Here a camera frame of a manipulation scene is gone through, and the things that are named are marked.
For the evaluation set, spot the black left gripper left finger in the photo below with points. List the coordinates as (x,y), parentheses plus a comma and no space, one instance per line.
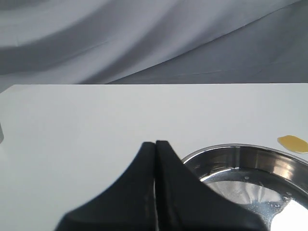
(127,205)

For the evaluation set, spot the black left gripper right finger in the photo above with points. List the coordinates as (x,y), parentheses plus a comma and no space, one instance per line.
(184,203)

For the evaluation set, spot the orange liquid spill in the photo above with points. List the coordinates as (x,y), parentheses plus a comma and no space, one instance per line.
(293,144)

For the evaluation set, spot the round stainless steel pan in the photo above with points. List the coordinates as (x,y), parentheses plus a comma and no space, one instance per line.
(271,183)

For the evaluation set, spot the grey backdrop cloth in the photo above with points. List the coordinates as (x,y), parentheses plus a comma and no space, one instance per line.
(153,41)

